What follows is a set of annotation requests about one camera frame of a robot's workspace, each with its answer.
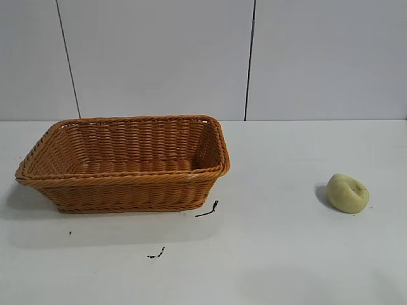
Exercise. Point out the yellow-green apple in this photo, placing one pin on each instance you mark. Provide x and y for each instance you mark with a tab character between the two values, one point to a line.
345	197

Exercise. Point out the brown woven wicker basket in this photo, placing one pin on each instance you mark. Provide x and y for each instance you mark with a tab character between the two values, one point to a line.
127	190

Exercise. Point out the long black thread scrap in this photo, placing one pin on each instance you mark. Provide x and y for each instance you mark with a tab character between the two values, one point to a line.
208	213

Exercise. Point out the short black thread scrap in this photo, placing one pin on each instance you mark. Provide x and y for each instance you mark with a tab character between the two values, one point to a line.
156	255

